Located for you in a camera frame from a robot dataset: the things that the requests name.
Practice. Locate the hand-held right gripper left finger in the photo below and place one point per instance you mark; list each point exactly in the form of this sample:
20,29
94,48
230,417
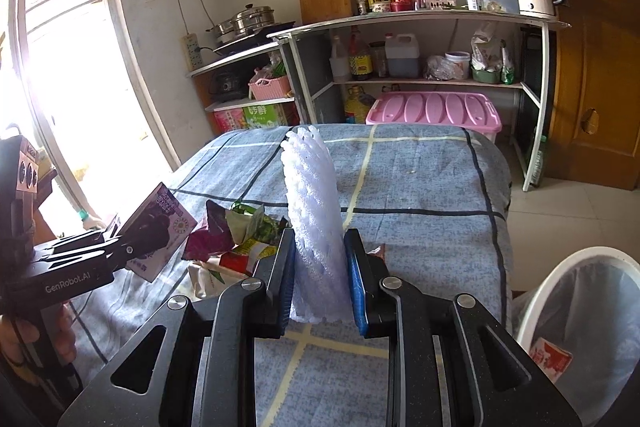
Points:
287,279

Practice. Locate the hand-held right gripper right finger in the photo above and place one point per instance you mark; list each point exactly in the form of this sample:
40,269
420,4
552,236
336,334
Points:
354,282

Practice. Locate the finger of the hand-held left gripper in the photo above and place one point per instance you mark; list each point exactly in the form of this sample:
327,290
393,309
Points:
75,243
131,248

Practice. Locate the purple snack packet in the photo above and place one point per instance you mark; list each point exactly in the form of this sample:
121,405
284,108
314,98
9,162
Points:
170,209

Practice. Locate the white foam fruit net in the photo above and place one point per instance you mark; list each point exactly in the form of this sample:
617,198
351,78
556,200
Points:
312,207

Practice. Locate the beige bag with green leaf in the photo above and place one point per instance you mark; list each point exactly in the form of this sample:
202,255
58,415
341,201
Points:
207,279

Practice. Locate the white plastic bin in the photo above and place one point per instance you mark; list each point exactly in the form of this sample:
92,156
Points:
575,257

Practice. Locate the person's left hand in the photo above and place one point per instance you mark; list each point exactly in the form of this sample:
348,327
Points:
65,332

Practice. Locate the small brown wrapper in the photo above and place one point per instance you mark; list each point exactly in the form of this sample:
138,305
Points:
376,253

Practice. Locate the red yellow wrapper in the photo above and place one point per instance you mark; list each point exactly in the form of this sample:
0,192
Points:
240,262

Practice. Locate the maroon snack wrapper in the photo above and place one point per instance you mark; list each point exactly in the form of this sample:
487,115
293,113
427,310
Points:
207,232

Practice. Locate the blue checked blanket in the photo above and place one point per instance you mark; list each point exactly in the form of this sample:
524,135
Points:
425,207

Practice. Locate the red carton box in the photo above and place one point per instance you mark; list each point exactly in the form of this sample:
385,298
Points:
229,121

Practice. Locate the green carton box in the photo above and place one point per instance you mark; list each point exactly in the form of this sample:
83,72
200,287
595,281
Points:
265,117

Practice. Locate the yellow cooking oil bottle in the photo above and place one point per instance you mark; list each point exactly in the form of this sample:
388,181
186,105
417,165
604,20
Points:
357,104

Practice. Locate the pink lid storage box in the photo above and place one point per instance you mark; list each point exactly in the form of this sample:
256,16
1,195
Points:
430,109

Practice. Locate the black rice cooker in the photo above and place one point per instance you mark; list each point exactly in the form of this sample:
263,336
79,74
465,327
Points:
227,84

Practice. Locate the pink plastic basket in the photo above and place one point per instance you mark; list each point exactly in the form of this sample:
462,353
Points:
270,88

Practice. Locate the white power strip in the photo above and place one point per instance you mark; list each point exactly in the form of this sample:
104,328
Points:
192,52

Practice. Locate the red white packet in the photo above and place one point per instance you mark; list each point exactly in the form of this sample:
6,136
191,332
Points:
550,357

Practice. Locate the red cap sauce bottle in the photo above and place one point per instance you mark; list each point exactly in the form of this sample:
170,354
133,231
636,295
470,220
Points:
360,62

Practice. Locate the green plastic bottle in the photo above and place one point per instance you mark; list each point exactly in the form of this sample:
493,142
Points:
538,162

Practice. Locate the clear plastic bottle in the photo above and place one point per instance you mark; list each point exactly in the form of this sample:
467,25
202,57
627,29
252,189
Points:
340,62

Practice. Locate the low grey shelf rack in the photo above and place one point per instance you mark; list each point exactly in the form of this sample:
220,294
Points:
235,53

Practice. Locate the crumpled clear plastic bag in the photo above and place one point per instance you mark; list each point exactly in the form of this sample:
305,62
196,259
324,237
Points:
440,69

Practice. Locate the brown liquid jug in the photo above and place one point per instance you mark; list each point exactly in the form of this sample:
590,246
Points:
401,57

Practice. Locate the white plastic tub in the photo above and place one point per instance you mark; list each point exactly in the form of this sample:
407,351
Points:
458,66

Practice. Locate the green bowl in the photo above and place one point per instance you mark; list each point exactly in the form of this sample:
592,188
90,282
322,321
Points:
485,77

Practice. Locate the translucent bin liner bag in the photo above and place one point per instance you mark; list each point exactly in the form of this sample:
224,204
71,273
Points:
600,307

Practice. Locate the black induction cooker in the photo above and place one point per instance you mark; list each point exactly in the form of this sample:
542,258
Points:
270,32

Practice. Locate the steel steamer pot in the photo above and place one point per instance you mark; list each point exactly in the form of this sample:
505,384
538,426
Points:
247,22

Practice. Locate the green standing packet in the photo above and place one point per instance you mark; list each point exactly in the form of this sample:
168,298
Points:
508,69

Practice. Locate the tall white shelf rack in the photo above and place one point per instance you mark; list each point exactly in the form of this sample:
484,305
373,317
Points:
400,18

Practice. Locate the white food bag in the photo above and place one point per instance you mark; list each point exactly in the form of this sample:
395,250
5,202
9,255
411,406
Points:
485,47

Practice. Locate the wooden door knob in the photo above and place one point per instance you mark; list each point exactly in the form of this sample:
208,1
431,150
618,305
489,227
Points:
590,122

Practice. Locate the wooden door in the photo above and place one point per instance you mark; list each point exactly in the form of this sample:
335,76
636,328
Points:
600,32

